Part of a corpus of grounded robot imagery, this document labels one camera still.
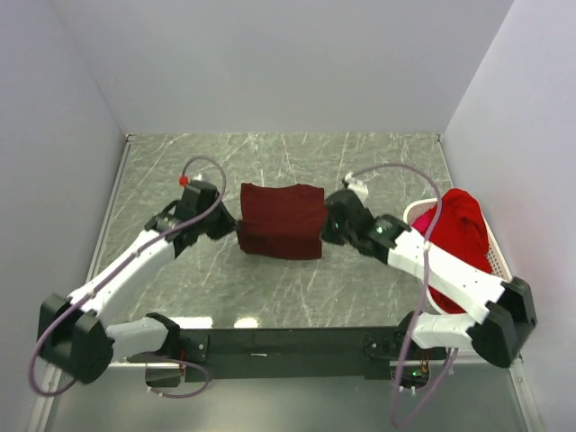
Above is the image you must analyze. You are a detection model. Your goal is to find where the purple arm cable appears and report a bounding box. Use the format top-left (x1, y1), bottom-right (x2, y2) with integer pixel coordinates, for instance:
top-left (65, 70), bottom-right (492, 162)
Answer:
top-left (29, 155), bottom-right (227, 400)
top-left (344, 162), bottom-right (460, 428)

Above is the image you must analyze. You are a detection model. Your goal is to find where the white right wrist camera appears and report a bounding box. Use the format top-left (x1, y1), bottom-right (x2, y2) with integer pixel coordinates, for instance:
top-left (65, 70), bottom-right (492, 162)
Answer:
top-left (342, 172), bottom-right (369, 203)

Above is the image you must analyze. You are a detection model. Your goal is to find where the aluminium frame rail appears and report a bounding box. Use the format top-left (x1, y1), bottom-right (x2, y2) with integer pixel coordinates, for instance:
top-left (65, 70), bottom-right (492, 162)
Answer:
top-left (28, 355), bottom-right (543, 431)

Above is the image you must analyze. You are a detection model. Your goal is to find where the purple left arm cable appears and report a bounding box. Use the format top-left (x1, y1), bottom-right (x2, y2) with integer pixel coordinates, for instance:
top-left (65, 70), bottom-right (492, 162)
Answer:
top-left (29, 155), bottom-right (227, 400)

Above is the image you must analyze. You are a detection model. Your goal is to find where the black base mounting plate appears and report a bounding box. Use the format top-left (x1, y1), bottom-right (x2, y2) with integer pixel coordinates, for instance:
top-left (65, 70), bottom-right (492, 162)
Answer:
top-left (125, 327), bottom-right (447, 383)

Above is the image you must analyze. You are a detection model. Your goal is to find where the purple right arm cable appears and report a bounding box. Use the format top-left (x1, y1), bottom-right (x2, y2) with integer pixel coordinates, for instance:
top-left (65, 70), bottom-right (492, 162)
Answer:
top-left (344, 162), bottom-right (460, 428)

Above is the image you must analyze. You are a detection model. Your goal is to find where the dark red t shirt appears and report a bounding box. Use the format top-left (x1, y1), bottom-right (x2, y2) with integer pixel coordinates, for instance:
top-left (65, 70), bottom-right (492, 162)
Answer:
top-left (237, 184), bottom-right (328, 260)

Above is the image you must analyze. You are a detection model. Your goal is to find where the pink garment in basket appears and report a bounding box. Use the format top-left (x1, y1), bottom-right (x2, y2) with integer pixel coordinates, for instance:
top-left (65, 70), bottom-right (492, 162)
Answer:
top-left (411, 208), bottom-right (435, 236)

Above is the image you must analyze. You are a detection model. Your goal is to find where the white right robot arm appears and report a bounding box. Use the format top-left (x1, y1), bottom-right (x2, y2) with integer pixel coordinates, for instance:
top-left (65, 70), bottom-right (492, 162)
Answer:
top-left (322, 189), bottom-right (537, 368)

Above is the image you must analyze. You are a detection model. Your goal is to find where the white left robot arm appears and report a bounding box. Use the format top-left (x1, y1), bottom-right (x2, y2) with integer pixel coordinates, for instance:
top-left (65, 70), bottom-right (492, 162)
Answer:
top-left (35, 180), bottom-right (237, 384)

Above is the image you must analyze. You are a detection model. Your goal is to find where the bright red t shirt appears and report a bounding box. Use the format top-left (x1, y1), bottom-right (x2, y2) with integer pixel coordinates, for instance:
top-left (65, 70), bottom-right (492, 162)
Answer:
top-left (422, 187), bottom-right (494, 314)

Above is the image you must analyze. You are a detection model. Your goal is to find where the white perforated laundry basket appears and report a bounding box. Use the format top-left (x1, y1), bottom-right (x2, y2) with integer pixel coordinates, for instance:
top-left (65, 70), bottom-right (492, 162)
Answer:
top-left (403, 198), bottom-right (512, 314)

